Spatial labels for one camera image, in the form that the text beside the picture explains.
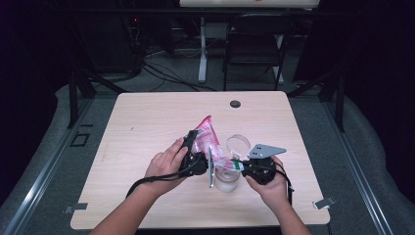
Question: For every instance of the clear jar with hinged lid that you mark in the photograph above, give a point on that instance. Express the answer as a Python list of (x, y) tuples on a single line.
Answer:
[(226, 181)]

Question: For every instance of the white desk leg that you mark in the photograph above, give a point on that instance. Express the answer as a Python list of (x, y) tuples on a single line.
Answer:
[(203, 55)]

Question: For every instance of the black metal stand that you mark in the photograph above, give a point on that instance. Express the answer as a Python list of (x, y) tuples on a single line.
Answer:
[(73, 101), (340, 107)]

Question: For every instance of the grey tape piece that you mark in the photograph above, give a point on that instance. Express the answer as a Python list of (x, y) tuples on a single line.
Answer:
[(323, 203), (76, 207)]

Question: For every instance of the person's right hand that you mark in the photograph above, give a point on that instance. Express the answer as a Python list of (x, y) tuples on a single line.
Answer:
[(277, 192)]

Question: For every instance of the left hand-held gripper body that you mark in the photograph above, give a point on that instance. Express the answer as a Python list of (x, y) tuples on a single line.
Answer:
[(195, 164)]

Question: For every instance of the white desk top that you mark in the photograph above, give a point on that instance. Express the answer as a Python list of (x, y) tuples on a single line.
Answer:
[(248, 3)]

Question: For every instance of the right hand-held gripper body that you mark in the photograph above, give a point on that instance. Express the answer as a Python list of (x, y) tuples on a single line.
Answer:
[(264, 150)]

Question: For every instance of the person's left hand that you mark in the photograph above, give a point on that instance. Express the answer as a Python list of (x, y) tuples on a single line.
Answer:
[(164, 164)]

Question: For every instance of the round table grommet hole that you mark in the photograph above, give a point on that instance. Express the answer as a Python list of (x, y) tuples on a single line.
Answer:
[(235, 104)]

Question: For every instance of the pink white seasoning packet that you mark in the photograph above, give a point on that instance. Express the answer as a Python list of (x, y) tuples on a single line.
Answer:
[(207, 137)]

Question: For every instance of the aluminium floor rail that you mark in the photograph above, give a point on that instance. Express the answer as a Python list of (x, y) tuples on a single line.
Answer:
[(42, 176), (362, 182)]

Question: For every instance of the dark equipment with red light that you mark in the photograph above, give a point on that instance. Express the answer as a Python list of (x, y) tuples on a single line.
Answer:
[(133, 39)]

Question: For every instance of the black folding chair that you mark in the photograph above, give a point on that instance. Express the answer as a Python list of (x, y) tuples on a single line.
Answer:
[(257, 42)]

